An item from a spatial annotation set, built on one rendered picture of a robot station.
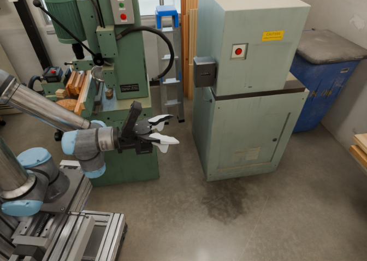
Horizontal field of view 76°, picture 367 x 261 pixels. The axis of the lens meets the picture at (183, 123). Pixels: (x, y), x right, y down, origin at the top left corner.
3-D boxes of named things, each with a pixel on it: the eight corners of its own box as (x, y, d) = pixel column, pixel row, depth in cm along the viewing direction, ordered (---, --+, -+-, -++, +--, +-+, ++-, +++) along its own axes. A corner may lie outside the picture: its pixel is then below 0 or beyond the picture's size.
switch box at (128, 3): (115, 21, 127) (109, -13, 116) (134, 19, 128) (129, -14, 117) (114, 24, 122) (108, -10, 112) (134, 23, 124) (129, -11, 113)
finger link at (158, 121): (168, 123, 87) (148, 134, 82) (167, 110, 84) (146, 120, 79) (173, 126, 85) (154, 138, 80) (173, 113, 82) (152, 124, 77)
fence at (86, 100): (97, 61, 181) (95, 54, 178) (99, 61, 181) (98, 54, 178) (85, 109, 137) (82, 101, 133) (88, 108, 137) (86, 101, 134)
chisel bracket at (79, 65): (77, 68, 156) (73, 56, 151) (99, 66, 158) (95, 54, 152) (75, 73, 151) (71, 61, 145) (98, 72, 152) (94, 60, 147)
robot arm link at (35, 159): (61, 161, 106) (50, 141, 97) (54, 187, 96) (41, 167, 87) (33, 165, 104) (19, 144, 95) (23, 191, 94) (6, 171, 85)
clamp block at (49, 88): (51, 83, 163) (46, 72, 157) (71, 82, 165) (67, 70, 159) (45, 95, 152) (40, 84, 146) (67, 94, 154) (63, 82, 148)
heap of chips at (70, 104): (55, 102, 142) (53, 97, 139) (80, 100, 144) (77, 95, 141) (52, 111, 135) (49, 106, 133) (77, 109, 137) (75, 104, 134)
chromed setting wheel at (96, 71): (94, 81, 149) (88, 64, 140) (113, 79, 150) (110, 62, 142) (93, 84, 146) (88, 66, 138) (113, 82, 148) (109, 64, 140)
